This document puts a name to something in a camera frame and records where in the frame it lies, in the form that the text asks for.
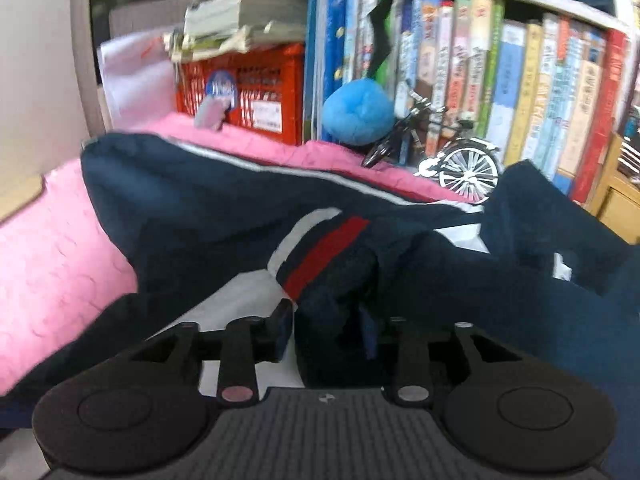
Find white and navy jacket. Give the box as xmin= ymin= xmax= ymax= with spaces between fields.
xmin=10 ymin=132 xmax=639 ymax=479

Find miniature bicycle model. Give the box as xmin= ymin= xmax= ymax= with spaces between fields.
xmin=360 ymin=88 xmax=502 ymax=204

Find pink bunny pattern blanket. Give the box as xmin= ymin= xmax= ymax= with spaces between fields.
xmin=1 ymin=113 xmax=470 ymax=393

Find blue plush ball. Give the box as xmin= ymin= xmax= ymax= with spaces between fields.
xmin=321 ymin=78 xmax=395 ymax=146

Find wooden drawer organizer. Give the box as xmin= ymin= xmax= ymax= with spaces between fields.
xmin=585 ymin=133 xmax=639 ymax=245

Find red plastic crate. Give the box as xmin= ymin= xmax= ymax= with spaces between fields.
xmin=176 ymin=44 xmax=305 ymax=145

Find round blue tag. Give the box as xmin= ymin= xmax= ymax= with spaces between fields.
xmin=194 ymin=70 xmax=238 ymax=131

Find row of books left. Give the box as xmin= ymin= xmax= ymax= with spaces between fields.
xmin=304 ymin=0 xmax=639 ymax=205

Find white paper bag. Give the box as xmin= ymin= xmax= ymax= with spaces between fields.
xmin=96 ymin=28 xmax=176 ymax=130

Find stack of papers and books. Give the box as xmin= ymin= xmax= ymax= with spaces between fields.
xmin=163 ymin=0 xmax=308 ymax=63

